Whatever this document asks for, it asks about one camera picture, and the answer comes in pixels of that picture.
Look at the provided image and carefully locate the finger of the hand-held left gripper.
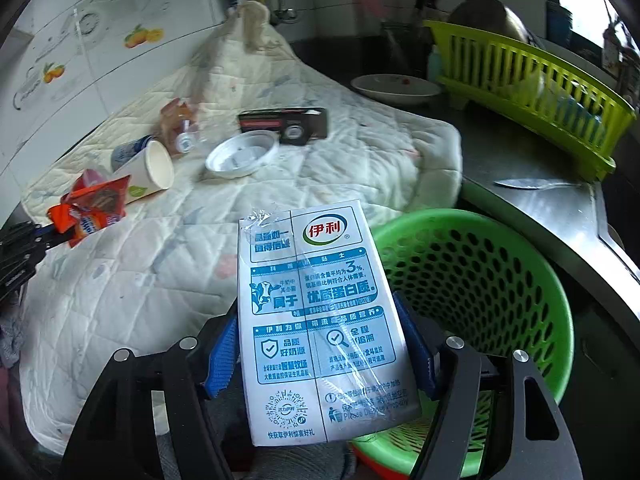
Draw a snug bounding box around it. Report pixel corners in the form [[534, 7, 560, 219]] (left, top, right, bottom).
[[0, 222, 52, 261], [0, 252, 45, 302]]

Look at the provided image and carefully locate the clear plastic bottle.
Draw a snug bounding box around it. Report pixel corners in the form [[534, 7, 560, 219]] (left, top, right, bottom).
[[159, 25, 241, 157]]

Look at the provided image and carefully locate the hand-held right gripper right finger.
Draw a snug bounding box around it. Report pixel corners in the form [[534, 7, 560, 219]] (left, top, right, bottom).
[[392, 292, 583, 480]]

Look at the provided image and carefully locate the blue beverage can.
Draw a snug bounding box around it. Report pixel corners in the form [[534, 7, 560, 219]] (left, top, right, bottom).
[[111, 134, 156, 173]]

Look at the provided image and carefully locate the white plastic lid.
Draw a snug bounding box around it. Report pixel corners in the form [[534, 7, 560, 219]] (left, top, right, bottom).
[[205, 130, 281, 178]]

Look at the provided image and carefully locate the green perforated plastic basket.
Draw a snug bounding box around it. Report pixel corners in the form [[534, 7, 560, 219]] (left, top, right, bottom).
[[350, 208, 574, 478]]

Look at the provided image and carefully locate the blue plastic container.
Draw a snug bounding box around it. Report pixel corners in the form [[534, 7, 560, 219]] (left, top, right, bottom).
[[546, 0, 573, 43]]

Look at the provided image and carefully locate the dark utensil holder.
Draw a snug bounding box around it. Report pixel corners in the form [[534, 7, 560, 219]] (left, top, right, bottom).
[[380, 20, 431, 78]]

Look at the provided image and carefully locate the black cardboard box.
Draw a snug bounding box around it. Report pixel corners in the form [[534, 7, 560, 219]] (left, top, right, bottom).
[[238, 107, 329, 147]]

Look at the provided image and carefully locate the blue dish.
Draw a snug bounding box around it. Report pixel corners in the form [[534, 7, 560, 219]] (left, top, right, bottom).
[[552, 94, 608, 143]]

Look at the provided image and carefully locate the yellow-green dish rack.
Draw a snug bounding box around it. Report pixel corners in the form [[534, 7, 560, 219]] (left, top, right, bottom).
[[422, 19, 637, 182]]

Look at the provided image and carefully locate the white ceramic bowl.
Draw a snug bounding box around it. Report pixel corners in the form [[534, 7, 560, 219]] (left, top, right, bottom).
[[351, 74, 442, 106]]

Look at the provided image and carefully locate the metal wok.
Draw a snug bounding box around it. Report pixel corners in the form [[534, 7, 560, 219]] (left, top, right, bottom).
[[446, 0, 531, 43]]

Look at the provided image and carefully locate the orange snack wrapper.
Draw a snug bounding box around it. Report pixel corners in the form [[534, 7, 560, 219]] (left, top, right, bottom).
[[47, 172, 132, 248]]

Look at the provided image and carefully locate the pink wrapper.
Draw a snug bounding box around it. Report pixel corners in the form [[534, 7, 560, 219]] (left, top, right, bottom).
[[75, 168, 113, 191]]

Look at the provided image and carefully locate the white quilted blanket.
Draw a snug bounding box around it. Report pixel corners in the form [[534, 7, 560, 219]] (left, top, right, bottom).
[[20, 0, 463, 448]]

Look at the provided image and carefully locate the white paper cup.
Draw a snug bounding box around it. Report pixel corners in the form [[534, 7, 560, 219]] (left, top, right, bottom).
[[112, 139, 176, 206]]

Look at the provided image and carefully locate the white blue milk carton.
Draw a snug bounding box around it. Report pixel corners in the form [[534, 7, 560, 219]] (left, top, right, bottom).
[[237, 199, 423, 447]]

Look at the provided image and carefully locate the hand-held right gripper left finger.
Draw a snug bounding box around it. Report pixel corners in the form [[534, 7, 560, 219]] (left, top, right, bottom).
[[60, 305, 246, 480]]

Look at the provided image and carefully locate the red plastic basin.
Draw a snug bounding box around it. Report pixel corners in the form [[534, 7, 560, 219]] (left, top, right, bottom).
[[350, 440, 416, 480]]

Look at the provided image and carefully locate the steel kitchen knife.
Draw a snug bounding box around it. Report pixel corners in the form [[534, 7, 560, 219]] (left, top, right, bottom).
[[494, 178, 583, 190]]

